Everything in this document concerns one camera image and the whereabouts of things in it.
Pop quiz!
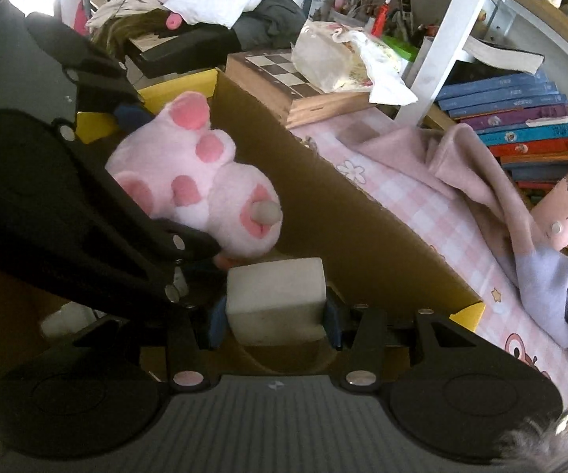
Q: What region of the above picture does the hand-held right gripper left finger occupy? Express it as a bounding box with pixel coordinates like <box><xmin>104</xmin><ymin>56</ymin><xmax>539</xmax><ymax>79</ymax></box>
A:
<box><xmin>74</xmin><ymin>300</ymin><xmax>230</xmax><ymax>389</ymax></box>

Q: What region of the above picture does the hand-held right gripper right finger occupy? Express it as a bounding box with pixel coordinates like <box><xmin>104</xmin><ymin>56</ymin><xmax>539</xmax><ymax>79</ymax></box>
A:
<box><xmin>324</xmin><ymin>290</ymin><xmax>504</xmax><ymax>389</ymax></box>

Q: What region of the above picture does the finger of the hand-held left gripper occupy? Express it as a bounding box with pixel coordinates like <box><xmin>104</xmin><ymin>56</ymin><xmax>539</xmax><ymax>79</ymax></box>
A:
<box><xmin>92</xmin><ymin>168</ymin><xmax>220</xmax><ymax>309</ymax></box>
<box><xmin>23</xmin><ymin>10</ymin><xmax>150</xmax><ymax>130</ymax></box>

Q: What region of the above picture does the white foam block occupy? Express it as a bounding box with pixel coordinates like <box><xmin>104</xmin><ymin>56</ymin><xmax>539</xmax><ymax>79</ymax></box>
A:
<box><xmin>225</xmin><ymin>256</ymin><xmax>327</xmax><ymax>346</ymax></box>

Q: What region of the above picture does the pink plush toy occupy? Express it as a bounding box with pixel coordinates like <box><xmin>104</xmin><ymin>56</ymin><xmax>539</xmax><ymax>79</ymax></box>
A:
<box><xmin>104</xmin><ymin>91</ymin><xmax>285</xmax><ymax>269</ymax></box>

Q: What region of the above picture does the yellow cardboard box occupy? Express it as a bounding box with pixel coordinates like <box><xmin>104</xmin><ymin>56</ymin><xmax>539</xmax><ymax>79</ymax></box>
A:
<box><xmin>0</xmin><ymin>68</ymin><xmax>486</xmax><ymax>454</ymax></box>

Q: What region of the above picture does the black bag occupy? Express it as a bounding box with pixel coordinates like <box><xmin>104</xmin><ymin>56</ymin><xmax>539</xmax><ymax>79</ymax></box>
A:
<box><xmin>126</xmin><ymin>24</ymin><xmax>244</xmax><ymax>80</ymax></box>

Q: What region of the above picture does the white t-shirt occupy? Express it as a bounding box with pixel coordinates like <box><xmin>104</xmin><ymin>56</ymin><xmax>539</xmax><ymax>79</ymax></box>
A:
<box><xmin>162</xmin><ymin>0</ymin><xmax>288</xmax><ymax>29</ymax></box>

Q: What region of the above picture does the pink checked tablecloth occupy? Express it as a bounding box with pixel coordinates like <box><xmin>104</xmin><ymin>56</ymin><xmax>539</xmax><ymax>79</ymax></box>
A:
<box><xmin>289</xmin><ymin>106</ymin><xmax>568</xmax><ymax>405</ymax></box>

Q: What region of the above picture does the dark grey cloth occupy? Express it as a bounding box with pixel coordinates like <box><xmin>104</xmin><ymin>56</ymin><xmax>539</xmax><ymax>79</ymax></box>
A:
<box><xmin>235</xmin><ymin>0</ymin><xmax>310</xmax><ymax>51</ymax></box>

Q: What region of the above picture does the wooden chess board box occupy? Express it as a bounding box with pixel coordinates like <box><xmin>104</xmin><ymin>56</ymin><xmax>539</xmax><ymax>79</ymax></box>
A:
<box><xmin>225</xmin><ymin>49</ymin><xmax>379</xmax><ymax>130</ymax></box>

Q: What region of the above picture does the pink cloth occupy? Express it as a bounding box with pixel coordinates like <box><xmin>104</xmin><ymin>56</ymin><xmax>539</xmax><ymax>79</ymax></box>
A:
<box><xmin>353</xmin><ymin>123</ymin><xmax>536</xmax><ymax>267</ymax></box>

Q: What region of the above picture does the white plastic bag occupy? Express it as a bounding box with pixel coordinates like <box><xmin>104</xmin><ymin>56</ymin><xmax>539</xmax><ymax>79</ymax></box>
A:
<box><xmin>291</xmin><ymin>20</ymin><xmax>419</xmax><ymax>108</ymax></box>

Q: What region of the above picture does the purple cloth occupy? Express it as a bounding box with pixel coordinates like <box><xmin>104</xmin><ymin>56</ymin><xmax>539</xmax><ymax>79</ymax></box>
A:
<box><xmin>508</xmin><ymin>249</ymin><xmax>568</xmax><ymax>356</ymax></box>

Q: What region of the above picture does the grey fluffy toy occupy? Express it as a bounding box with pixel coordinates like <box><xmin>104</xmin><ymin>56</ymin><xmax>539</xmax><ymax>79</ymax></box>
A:
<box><xmin>499</xmin><ymin>355</ymin><xmax>568</xmax><ymax>470</ymax></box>

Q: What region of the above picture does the stack of paperback books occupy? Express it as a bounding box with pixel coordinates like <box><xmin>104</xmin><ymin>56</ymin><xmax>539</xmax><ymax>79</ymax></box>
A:
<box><xmin>434</xmin><ymin>71</ymin><xmax>568</xmax><ymax>306</ymax></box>

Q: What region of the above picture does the bunch of pens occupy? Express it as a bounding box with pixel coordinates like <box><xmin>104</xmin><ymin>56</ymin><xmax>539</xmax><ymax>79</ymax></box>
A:
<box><xmin>332</xmin><ymin>0</ymin><xmax>443</xmax><ymax>46</ymax></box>

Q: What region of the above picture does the green plastic item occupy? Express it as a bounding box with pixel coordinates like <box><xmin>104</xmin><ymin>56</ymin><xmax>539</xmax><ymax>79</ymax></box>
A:
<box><xmin>381</xmin><ymin>34</ymin><xmax>421</xmax><ymax>63</ymax></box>

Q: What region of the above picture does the white bookshelf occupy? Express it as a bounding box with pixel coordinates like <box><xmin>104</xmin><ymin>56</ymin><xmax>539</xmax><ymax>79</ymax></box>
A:
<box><xmin>395</xmin><ymin>0</ymin><xmax>568</xmax><ymax>129</ymax></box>

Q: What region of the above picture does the open grey book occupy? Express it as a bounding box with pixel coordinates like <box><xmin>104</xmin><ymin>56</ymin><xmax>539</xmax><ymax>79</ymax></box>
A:
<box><xmin>460</xmin><ymin>37</ymin><xmax>547</xmax><ymax>76</ymax></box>

